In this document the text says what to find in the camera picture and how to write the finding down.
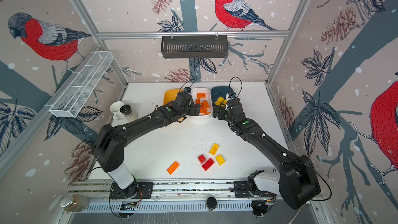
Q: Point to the red lego brick front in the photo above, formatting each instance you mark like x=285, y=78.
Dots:
x=208, y=164

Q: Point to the orange lego brick front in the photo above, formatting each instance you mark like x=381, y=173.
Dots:
x=173, y=168

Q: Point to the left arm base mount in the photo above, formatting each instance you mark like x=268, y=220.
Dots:
x=137, y=190

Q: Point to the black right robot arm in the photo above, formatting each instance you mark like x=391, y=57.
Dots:
x=298, y=182

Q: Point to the orange lego brick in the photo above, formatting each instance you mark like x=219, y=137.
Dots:
x=204, y=106
x=201, y=95
x=173, y=168

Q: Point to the white wire wall basket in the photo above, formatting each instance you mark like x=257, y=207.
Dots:
x=74, y=97

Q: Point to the black wire wall basket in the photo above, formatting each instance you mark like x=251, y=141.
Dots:
x=192, y=47

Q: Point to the white plastic container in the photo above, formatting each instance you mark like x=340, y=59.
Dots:
x=194, y=93

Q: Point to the teal plastic container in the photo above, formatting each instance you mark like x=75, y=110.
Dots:
x=219, y=91

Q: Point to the yellow plastic container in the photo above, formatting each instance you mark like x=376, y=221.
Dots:
x=170, y=95

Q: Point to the small red lego brick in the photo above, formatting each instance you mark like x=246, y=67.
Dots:
x=201, y=159

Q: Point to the black lidded shaker jar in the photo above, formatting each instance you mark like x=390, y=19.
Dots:
x=128, y=114

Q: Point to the yellow lego brick large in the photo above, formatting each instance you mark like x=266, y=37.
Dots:
x=214, y=149

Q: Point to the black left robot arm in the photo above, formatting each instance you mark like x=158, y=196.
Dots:
x=109, y=146

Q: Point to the yellow lego brick front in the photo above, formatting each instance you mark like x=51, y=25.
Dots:
x=220, y=160

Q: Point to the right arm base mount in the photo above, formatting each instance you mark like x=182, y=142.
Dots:
x=259, y=184

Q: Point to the black round knob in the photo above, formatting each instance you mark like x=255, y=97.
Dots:
x=211, y=203

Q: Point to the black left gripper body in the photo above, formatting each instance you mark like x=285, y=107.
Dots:
x=190, y=110

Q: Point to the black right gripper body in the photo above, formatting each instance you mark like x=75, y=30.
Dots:
x=225, y=114

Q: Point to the white cup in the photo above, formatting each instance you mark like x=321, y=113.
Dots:
x=115, y=109

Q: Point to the glass jar front left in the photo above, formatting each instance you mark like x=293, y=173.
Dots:
x=74, y=203

